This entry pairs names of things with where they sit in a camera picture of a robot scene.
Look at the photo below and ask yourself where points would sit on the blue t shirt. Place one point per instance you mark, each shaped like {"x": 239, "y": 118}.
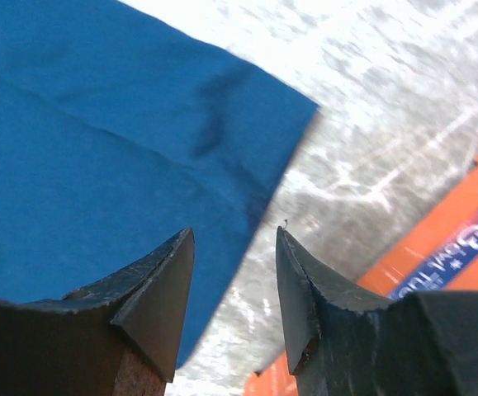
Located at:
{"x": 116, "y": 131}

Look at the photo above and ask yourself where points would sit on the orange plastic basket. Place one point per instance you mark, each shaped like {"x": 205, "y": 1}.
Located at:
{"x": 439, "y": 254}

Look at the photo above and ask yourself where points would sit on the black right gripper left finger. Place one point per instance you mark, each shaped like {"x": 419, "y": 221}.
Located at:
{"x": 117, "y": 336}

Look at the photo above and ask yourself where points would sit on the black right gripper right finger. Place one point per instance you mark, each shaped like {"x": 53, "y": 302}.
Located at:
{"x": 342, "y": 339}

